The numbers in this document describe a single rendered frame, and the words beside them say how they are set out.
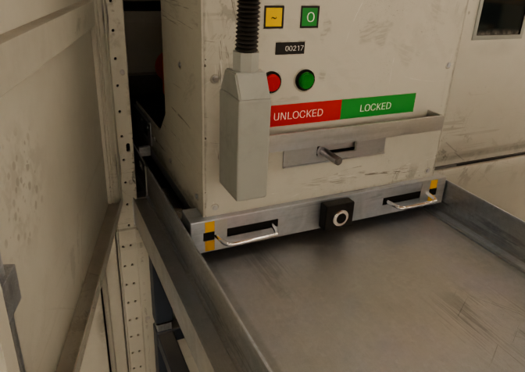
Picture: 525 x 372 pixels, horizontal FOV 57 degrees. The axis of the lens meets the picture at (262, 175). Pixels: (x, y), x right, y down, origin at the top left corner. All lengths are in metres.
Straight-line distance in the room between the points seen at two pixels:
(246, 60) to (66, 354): 0.44
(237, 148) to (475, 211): 0.54
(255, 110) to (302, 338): 0.31
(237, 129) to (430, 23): 0.43
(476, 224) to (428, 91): 0.28
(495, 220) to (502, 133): 0.61
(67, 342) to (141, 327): 0.53
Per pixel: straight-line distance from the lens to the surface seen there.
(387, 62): 0.86
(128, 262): 1.11
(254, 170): 0.65
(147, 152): 1.09
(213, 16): 0.70
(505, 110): 1.53
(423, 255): 0.91
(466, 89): 1.39
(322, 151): 0.82
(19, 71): 0.49
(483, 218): 1.01
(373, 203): 0.94
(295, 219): 0.85
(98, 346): 1.21
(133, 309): 1.19
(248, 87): 0.62
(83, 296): 0.79
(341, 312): 0.74
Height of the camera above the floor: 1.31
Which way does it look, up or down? 24 degrees down
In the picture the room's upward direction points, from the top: 3 degrees clockwise
